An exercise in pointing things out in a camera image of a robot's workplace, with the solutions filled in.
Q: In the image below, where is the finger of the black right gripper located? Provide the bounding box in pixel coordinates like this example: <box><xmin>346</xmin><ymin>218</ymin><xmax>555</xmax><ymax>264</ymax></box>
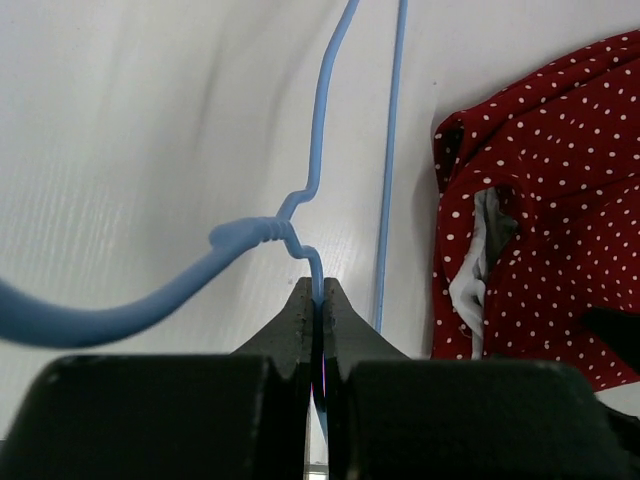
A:
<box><xmin>581</xmin><ymin>308</ymin><xmax>640</xmax><ymax>373</ymax></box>

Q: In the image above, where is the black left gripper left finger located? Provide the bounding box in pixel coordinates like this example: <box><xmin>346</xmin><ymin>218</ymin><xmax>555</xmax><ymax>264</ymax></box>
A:
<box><xmin>1</xmin><ymin>278</ymin><xmax>314</xmax><ymax>479</ymax></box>

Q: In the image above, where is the red polka dot skirt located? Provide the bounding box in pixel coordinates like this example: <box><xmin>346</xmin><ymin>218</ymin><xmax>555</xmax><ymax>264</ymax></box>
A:
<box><xmin>431</xmin><ymin>30</ymin><xmax>639</xmax><ymax>391</ymax></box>

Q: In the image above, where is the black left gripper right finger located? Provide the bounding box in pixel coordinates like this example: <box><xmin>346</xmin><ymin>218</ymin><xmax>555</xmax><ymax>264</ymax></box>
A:
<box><xmin>323</xmin><ymin>278</ymin><xmax>639</xmax><ymax>479</ymax></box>

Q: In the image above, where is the thin blue wire hanger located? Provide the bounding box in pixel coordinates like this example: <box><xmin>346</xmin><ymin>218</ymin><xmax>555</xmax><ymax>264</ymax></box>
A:
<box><xmin>0</xmin><ymin>0</ymin><xmax>409</xmax><ymax>446</ymax></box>

